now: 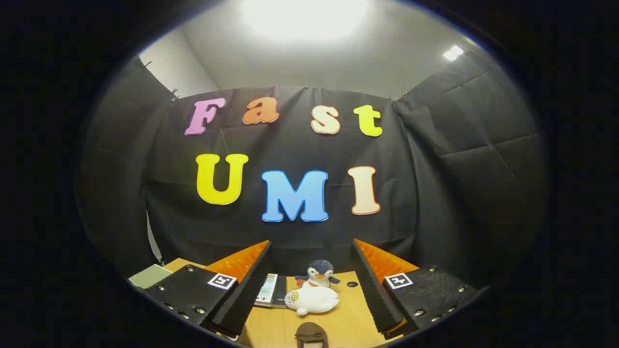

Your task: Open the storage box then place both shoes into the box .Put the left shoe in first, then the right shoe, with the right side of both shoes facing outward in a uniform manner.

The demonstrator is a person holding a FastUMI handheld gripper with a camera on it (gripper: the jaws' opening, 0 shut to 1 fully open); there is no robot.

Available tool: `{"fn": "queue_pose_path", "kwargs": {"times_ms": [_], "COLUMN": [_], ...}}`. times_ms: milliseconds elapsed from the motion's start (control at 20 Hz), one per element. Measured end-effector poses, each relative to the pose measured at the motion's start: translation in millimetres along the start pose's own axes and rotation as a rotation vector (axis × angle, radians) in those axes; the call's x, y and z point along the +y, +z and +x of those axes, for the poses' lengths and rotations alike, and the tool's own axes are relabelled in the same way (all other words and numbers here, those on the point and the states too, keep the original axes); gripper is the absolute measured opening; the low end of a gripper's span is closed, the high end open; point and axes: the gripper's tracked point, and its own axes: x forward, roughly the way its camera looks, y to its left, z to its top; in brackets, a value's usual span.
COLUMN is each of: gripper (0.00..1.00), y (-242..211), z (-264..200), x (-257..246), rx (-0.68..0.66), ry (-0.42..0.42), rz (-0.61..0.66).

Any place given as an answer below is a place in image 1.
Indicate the small ceiling light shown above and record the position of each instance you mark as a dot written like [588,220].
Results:
[453,52]

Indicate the large ceiling light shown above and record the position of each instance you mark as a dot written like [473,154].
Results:
[304,17]

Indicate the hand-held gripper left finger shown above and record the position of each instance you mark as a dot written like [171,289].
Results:
[246,295]

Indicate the white plush toy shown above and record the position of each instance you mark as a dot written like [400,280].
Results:
[314,299]

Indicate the green fabric storage box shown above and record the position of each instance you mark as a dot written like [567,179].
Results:
[150,276]

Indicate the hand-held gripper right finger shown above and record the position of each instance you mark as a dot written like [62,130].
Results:
[372,290]

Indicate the dark book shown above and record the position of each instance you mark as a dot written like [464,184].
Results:
[280,292]

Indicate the book with sky picture cover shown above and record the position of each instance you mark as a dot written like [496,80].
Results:
[266,288]

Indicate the penguin plush toy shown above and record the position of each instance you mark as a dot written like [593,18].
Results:
[319,275]

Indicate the brown fuzzy shoe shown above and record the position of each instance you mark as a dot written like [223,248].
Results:
[312,333]

